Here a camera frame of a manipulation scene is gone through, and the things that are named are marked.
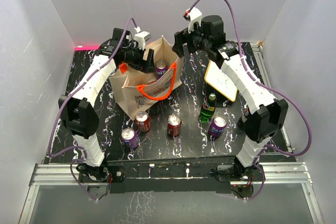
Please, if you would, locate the green glass bottle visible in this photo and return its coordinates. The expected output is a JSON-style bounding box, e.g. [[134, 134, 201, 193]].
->
[[199, 93, 216, 123]]

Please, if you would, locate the red coke can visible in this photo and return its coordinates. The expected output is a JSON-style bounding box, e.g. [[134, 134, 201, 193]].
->
[[167, 114, 182, 137], [135, 111, 151, 133]]

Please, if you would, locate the red Coke can front left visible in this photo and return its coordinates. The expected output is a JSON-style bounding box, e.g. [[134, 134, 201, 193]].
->
[[135, 111, 151, 133]]

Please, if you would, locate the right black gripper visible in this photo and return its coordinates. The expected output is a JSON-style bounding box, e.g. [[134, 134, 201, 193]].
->
[[173, 20, 212, 58]]

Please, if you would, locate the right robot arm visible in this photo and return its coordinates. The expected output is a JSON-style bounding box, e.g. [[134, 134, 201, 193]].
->
[[173, 14, 288, 180]]

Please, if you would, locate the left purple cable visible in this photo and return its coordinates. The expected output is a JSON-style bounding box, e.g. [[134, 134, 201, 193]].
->
[[47, 18, 139, 201]]

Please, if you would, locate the red Coke can front centre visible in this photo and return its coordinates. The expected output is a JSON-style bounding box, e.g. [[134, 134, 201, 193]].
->
[[167, 114, 182, 137]]

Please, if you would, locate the canvas bag with orange handles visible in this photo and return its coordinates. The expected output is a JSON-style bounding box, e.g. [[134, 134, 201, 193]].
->
[[109, 37, 183, 120]]

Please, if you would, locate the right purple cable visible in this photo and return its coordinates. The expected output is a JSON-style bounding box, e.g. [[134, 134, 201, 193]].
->
[[185, 0, 313, 200]]

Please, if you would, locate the pink marker pen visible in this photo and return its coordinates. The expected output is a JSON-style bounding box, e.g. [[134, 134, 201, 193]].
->
[[75, 46, 99, 51]]

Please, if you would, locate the small whiteboard with orange frame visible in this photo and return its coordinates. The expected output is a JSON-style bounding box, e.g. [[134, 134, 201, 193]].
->
[[204, 60, 238, 102]]

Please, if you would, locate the purple cable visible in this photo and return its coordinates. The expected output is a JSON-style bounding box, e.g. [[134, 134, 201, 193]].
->
[[185, 0, 313, 200], [47, 18, 139, 201]]

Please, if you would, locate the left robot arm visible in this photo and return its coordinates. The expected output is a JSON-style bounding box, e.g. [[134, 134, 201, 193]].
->
[[59, 27, 154, 182]]

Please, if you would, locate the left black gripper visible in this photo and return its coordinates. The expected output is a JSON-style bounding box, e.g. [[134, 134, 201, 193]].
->
[[123, 44, 156, 74]]

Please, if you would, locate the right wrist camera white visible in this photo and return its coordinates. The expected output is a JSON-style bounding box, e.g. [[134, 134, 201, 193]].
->
[[183, 7, 202, 34]]

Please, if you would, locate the dark Pepsi bottle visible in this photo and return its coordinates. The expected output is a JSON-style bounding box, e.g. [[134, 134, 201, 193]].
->
[[237, 106, 250, 130]]

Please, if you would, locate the purple fanta can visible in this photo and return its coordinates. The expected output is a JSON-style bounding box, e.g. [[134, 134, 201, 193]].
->
[[155, 60, 168, 80], [208, 116, 227, 138], [121, 128, 140, 149]]

